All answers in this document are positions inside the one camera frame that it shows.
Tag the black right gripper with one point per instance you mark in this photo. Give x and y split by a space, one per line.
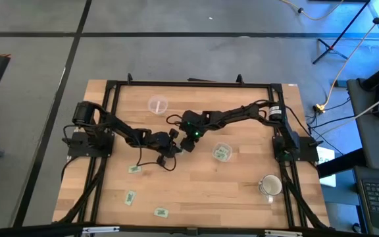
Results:
188 144

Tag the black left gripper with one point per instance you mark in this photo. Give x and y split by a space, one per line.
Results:
161 141

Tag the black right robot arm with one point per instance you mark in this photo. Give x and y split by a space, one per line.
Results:
235 115

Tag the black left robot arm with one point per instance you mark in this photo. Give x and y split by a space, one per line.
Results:
120 126

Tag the clear plastic cup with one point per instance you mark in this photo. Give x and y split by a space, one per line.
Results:
157 104
222 152

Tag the white ceramic mug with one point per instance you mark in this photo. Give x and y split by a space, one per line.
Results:
271 186

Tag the yellow power plug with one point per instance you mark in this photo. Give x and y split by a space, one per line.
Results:
319 107

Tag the white paper sheet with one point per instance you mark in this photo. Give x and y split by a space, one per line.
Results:
328 180

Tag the black tripod stand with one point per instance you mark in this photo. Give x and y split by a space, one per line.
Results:
330 47

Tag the dark grey desk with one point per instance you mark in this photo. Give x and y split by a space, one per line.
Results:
370 141

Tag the black metal table frame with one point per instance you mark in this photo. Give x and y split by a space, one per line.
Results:
192 84

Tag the silver metal bracket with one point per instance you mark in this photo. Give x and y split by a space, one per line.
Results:
283 233
100 229

